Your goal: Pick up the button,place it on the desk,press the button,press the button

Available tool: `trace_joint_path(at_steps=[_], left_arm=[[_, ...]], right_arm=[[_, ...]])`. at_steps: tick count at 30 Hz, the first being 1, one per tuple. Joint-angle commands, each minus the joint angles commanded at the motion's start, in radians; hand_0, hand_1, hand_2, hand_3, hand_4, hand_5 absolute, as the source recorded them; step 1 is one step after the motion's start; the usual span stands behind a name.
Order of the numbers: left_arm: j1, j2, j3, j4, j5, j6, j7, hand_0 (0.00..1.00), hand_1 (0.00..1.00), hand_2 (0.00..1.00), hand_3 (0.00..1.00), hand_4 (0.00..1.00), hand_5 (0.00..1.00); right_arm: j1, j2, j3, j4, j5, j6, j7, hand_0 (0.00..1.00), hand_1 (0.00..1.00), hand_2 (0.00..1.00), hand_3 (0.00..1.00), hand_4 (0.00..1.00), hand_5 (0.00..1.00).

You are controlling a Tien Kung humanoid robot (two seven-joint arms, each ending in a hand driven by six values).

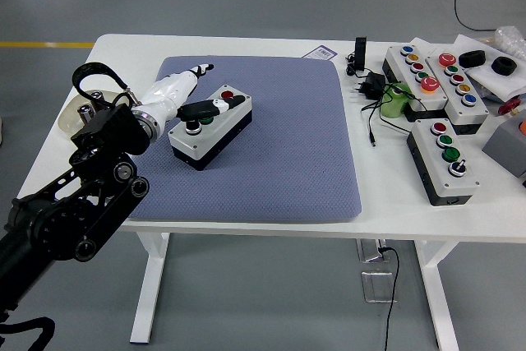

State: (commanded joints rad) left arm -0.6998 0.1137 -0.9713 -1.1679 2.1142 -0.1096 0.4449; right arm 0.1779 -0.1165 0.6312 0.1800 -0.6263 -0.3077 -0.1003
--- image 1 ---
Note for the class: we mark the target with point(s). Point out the white and black robot left hand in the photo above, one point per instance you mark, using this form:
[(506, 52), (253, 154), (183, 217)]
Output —
[(168, 90)]

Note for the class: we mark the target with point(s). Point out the grey four-button control box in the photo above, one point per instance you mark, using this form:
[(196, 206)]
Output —
[(213, 137)]

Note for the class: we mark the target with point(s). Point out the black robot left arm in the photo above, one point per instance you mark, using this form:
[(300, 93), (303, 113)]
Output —
[(102, 133)]

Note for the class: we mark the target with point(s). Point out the grey box with orange button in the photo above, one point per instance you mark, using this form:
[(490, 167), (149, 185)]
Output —
[(503, 141)]

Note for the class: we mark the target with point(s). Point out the red mushroom button part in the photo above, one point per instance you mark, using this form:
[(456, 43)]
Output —
[(507, 107)]

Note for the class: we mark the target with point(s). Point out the brown cylinder with silver cap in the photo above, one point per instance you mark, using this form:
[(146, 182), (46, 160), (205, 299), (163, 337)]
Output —
[(95, 95), (84, 112)]

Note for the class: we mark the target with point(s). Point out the cream shallow dish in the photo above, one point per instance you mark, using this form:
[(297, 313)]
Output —
[(67, 118)]

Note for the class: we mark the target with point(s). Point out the blue-grey padded mat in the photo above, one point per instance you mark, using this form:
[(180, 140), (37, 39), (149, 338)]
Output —
[(279, 141)]

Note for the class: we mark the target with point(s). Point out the purple-edged label card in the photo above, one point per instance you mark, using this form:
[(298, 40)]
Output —
[(322, 53)]

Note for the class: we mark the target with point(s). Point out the black upright small device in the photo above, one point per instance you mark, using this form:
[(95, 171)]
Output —
[(360, 53)]

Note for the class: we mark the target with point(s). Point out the white table leg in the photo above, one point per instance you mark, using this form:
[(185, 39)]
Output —
[(441, 306), (150, 285)]

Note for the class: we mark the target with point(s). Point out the black power adapter plug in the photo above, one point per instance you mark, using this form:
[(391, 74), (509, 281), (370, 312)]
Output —
[(376, 81)]

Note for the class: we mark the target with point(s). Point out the green plastic cup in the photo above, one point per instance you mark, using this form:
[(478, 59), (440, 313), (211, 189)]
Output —
[(390, 108)]

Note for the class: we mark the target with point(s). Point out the clear plastic floor cover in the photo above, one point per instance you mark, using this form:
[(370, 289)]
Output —
[(376, 287)]

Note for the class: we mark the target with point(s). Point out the white flat board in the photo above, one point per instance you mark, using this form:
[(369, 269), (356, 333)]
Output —
[(493, 84)]

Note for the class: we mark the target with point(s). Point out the clear plastic bag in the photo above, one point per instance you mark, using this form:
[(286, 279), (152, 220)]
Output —
[(511, 38)]

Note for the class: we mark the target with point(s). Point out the grey box with selector switch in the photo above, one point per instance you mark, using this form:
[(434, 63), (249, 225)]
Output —
[(456, 186)]

